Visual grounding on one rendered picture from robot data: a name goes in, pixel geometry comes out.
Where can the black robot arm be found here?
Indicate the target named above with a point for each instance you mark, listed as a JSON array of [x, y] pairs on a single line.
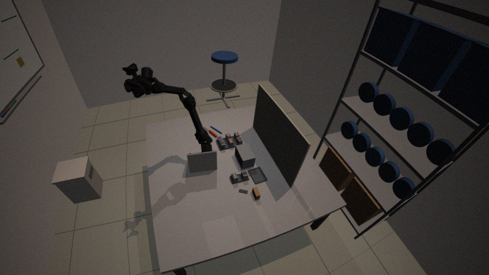
[[189, 102]]

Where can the orange-brown rectangular block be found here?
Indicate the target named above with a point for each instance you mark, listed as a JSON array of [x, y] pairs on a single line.
[[256, 193]]

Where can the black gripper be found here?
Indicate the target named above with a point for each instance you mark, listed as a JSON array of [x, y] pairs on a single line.
[[138, 83]]

